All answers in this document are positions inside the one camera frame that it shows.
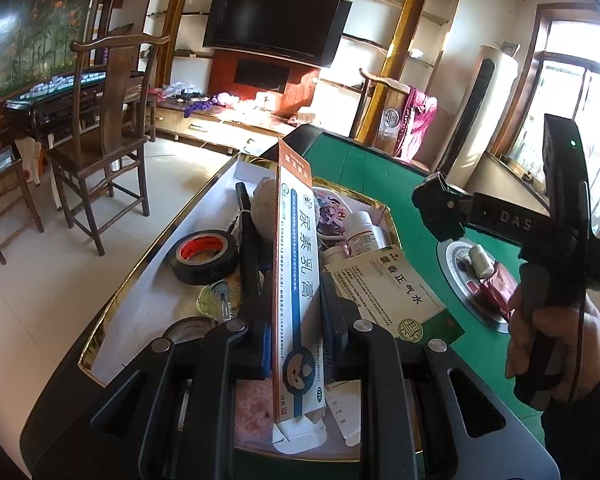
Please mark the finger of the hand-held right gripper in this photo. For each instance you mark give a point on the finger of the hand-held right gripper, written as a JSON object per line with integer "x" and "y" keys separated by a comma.
{"x": 440, "y": 207}

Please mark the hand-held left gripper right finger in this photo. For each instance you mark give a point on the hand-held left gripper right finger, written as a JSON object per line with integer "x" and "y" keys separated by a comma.
{"x": 332, "y": 340}

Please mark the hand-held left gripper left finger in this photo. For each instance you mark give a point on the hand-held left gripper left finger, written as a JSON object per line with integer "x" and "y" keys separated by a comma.
{"x": 267, "y": 350}

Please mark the clear blue pen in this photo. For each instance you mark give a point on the clear blue pen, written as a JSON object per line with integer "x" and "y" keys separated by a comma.
{"x": 228, "y": 305}

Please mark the pink fluffy ball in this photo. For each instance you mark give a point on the pink fluffy ball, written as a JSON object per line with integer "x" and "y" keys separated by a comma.
{"x": 255, "y": 410}

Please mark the large white medicine box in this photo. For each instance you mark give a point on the large white medicine box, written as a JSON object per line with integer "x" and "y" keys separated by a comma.
{"x": 395, "y": 290}

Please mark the white labelled bottle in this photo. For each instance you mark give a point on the white labelled bottle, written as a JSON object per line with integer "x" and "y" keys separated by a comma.
{"x": 365, "y": 240}

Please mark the white orange ointment carton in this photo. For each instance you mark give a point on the white orange ointment carton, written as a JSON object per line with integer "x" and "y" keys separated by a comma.
{"x": 300, "y": 260}

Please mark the long black pen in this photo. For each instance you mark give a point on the long black pen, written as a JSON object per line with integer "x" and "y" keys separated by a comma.
{"x": 250, "y": 260}

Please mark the black tape roll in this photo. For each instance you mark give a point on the black tape roll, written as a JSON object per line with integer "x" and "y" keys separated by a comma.
{"x": 200, "y": 275}

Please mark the clear plastic accessory container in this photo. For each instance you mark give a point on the clear plastic accessory container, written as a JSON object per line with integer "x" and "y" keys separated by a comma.
{"x": 332, "y": 210}

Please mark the thin black pen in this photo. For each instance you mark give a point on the thin black pen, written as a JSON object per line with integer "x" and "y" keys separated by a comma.
{"x": 234, "y": 224}

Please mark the white gold-rimmed cardboard box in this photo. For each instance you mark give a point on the white gold-rimmed cardboard box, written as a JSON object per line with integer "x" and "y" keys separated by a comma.
{"x": 135, "y": 320}

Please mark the white fluffy ball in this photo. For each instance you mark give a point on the white fluffy ball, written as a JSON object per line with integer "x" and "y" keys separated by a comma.
{"x": 265, "y": 210}

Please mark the person's right forearm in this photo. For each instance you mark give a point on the person's right forearm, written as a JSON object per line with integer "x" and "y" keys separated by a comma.
{"x": 590, "y": 435}

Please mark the person's right hand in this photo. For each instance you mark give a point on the person's right hand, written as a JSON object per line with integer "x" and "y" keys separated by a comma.
{"x": 517, "y": 340}

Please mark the green mahjong table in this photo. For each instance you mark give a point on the green mahjong table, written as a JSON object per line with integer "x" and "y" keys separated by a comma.
{"x": 405, "y": 185}

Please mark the small plain white bottle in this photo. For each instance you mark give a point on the small plain white bottle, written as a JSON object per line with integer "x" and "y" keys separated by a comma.
{"x": 481, "y": 260}

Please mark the round metal plate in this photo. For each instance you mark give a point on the round metal plate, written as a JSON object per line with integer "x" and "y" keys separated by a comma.
{"x": 452, "y": 285}

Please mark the pink cloth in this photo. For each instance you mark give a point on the pink cloth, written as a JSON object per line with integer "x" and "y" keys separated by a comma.
{"x": 422, "y": 122}

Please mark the window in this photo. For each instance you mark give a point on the window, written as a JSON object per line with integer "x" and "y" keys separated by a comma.
{"x": 555, "y": 100}

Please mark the maroon packet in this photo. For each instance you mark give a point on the maroon packet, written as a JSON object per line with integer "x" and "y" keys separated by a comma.
{"x": 495, "y": 292}

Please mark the carved wooden chair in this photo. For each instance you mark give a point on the carved wooden chair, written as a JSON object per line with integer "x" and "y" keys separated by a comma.
{"x": 392, "y": 117}

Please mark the white standing air conditioner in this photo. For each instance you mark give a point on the white standing air conditioner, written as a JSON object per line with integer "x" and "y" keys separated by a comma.
{"x": 495, "y": 110}

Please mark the golden pillar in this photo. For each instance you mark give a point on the golden pillar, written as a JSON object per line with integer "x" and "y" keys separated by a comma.
{"x": 390, "y": 50}

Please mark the black rectangular panel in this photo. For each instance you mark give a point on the black rectangular panel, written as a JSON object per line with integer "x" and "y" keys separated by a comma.
{"x": 260, "y": 76}

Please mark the wooden television cabinet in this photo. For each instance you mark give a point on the wooden television cabinet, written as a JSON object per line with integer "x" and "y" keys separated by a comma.
{"x": 220, "y": 127}

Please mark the purple plush toy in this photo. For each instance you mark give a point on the purple plush toy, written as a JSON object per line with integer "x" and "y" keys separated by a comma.
{"x": 226, "y": 99}

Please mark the black television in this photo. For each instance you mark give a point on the black television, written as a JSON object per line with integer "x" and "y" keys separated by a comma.
{"x": 275, "y": 25}

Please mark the purple cloth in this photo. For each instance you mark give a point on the purple cloth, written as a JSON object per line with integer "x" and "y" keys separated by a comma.
{"x": 197, "y": 109}

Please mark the clear plastic bag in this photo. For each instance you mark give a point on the clear plastic bag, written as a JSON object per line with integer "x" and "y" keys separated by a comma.
{"x": 174, "y": 90}

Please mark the tall wooden chair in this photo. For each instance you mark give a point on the tall wooden chair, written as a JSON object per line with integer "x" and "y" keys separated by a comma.
{"x": 120, "y": 90}

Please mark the white and orange toy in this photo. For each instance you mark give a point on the white and orange toy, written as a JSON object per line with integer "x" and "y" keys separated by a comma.
{"x": 30, "y": 160}

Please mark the wooden stool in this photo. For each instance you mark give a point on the wooden stool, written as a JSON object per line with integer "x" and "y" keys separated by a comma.
{"x": 0, "y": 170}

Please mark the black table with tiles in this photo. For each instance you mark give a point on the black table with tiles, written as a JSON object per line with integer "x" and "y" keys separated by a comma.
{"x": 55, "y": 105}

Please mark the floral wall mural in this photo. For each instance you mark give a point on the floral wall mural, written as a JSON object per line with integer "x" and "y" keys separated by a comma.
{"x": 30, "y": 25}

